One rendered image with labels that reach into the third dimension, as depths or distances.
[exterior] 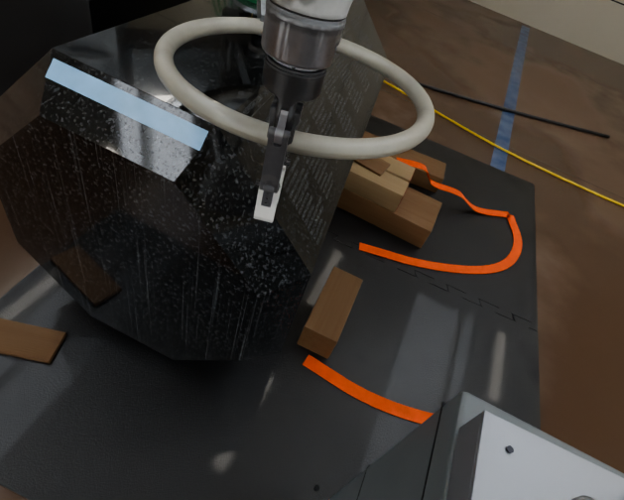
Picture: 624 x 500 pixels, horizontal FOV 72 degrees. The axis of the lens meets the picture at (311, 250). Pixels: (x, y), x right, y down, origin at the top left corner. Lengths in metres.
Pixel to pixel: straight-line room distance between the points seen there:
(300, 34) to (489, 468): 0.51
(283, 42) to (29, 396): 1.21
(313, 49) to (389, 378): 1.24
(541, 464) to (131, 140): 0.79
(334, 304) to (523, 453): 1.01
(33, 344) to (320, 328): 0.86
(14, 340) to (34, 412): 0.23
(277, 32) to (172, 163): 0.38
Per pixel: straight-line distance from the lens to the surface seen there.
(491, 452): 0.57
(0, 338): 1.56
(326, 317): 1.45
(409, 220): 1.94
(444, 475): 0.61
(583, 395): 2.04
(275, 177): 0.57
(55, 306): 1.60
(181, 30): 0.86
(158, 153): 0.83
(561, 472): 0.61
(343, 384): 1.49
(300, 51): 0.51
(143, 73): 0.93
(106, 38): 1.04
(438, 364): 1.69
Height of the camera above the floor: 1.31
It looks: 47 degrees down
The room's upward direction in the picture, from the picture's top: 20 degrees clockwise
